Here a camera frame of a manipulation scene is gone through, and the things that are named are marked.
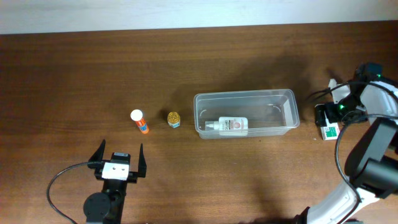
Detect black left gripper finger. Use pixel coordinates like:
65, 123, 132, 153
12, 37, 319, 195
88, 139, 106, 162
137, 143, 147, 178

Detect white green medicine box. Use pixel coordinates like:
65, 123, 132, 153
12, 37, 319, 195
319, 104, 340, 141

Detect white lotion bottle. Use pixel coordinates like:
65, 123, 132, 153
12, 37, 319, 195
205, 116, 249, 136

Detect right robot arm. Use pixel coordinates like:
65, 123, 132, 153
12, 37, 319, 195
292, 62, 397, 224

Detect orange Redoxon tablet tube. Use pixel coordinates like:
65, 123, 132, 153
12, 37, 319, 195
130, 110, 149, 134

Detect small jar gold lid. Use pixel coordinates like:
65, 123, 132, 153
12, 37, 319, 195
167, 111, 181, 128

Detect clear plastic container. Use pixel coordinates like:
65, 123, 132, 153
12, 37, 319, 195
193, 89, 300, 139

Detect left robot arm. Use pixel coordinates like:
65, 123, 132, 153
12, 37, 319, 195
83, 141, 147, 224

